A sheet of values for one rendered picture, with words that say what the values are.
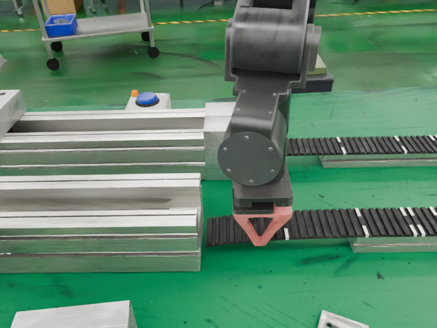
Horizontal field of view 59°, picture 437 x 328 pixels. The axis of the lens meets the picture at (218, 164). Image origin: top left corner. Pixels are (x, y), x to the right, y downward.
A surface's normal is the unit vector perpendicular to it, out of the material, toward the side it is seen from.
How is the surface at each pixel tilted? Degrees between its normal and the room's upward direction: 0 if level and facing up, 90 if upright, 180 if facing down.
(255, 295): 0
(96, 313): 0
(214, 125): 0
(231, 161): 90
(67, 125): 90
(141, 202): 90
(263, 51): 91
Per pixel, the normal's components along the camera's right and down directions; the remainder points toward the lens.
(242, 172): -0.22, 0.57
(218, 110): -0.03, -0.82
